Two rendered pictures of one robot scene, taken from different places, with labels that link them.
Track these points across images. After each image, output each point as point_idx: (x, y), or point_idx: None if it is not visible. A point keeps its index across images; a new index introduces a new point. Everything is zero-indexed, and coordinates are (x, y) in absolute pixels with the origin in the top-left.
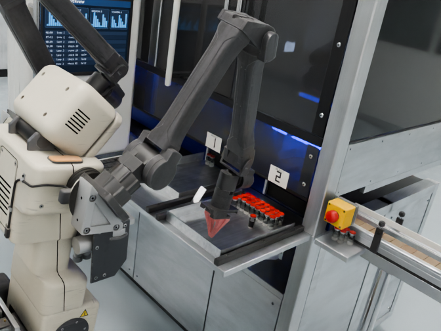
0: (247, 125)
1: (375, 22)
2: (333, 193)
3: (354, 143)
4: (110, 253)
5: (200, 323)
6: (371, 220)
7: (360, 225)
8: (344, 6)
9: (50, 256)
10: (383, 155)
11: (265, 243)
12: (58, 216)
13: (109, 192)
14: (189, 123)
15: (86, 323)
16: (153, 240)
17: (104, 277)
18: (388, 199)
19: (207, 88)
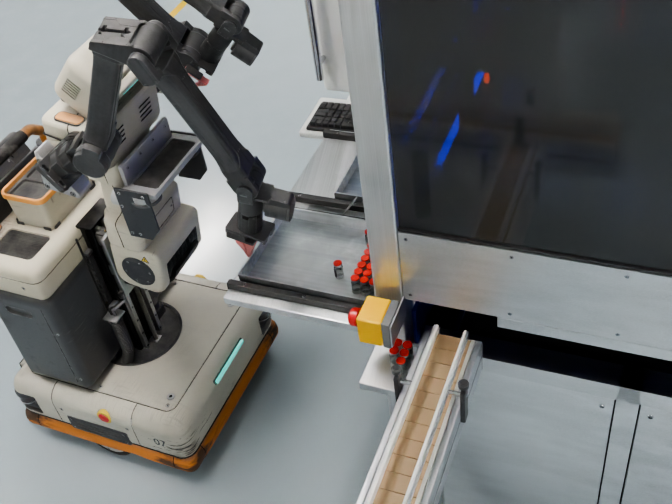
0: (209, 146)
1: (357, 57)
2: (396, 291)
3: (416, 234)
4: (138, 217)
5: None
6: (421, 361)
7: (428, 362)
8: None
9: (110, 195)
10: (532, 284)
11: (303, 300)
12: None
13: (50, 162)
14: (101, 126)
15: (149, 269)
16: None
17: (142, 236)
18: (643, 381)
19: (97, 97)
